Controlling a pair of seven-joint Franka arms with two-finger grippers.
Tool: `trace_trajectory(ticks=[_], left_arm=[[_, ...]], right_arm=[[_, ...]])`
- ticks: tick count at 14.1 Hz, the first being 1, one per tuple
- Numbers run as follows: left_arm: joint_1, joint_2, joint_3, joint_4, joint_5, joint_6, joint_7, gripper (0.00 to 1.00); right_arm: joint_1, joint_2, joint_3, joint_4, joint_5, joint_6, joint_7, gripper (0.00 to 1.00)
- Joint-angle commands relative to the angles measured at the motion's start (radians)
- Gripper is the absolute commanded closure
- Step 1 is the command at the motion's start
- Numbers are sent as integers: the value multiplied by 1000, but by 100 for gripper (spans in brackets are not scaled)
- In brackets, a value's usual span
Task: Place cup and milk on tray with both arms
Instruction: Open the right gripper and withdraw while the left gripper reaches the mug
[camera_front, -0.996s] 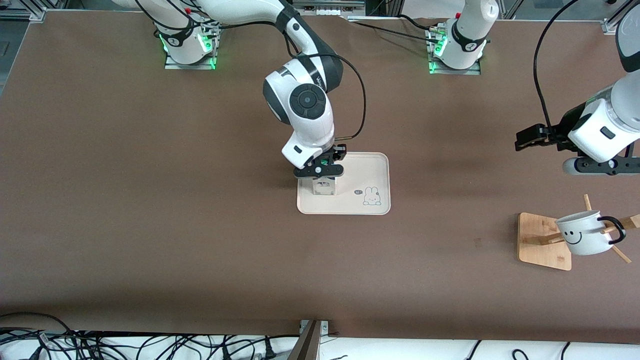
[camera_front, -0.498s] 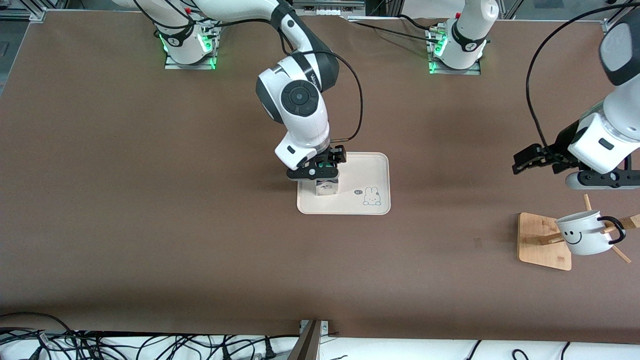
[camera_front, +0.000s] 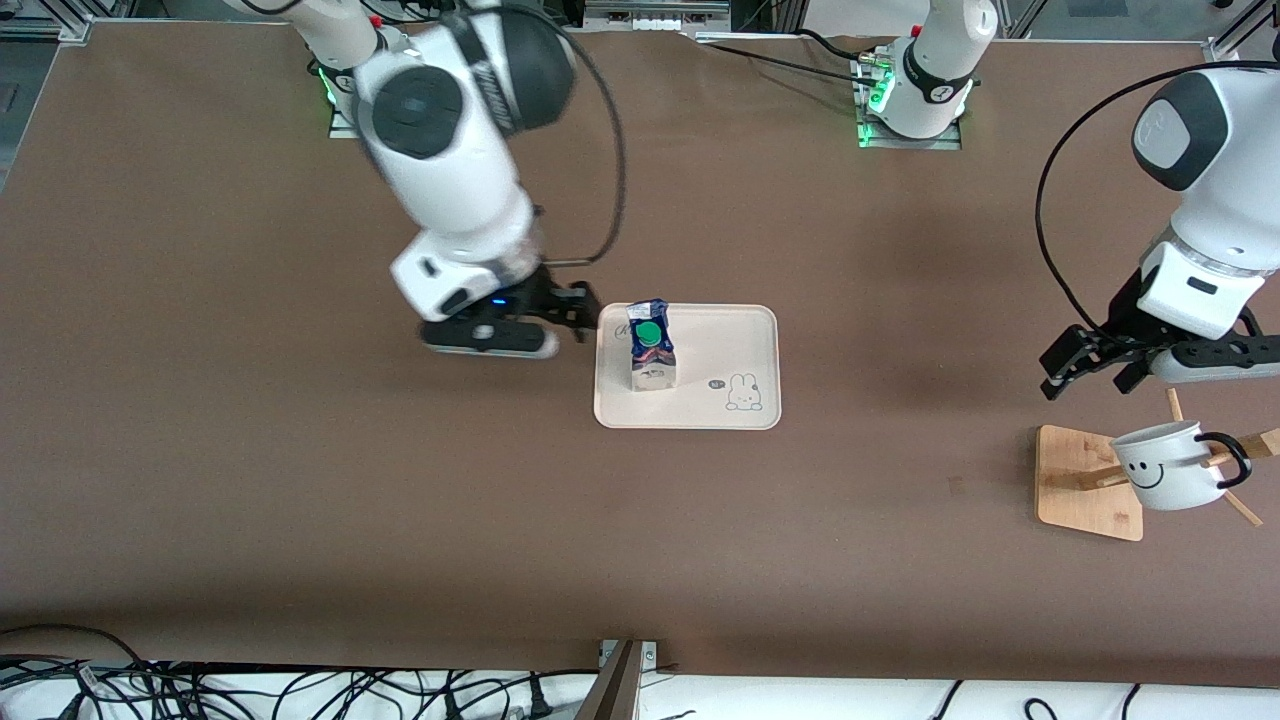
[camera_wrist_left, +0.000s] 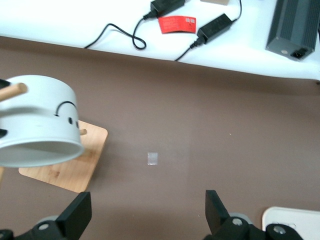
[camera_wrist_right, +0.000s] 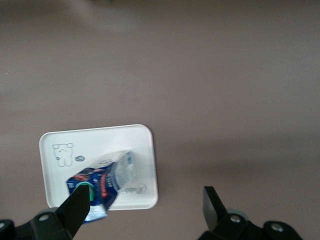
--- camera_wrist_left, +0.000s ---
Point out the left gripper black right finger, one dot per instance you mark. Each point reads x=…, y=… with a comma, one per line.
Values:
x=216, y=212

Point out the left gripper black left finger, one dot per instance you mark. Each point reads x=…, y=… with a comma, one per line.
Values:
x=75, y=217

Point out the cream rabbit print tray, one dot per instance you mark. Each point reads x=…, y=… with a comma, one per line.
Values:
x=300, y=217

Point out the wooden mug stand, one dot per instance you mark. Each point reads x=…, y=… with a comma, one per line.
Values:
x=70, y=170

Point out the small clear tape piece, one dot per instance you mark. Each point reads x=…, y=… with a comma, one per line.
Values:
x=152, y=158

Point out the black power adapter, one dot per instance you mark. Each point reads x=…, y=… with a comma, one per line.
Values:
x=165, y=6
x=215, y=26

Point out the red printed card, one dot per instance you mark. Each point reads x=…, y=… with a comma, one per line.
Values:
x=175, y=25

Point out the dark grey ribbed metal box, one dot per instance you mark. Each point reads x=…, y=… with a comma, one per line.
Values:
x=292, y=25

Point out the tan cardboard piece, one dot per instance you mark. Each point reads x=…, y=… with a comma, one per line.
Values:
x=215, y=2

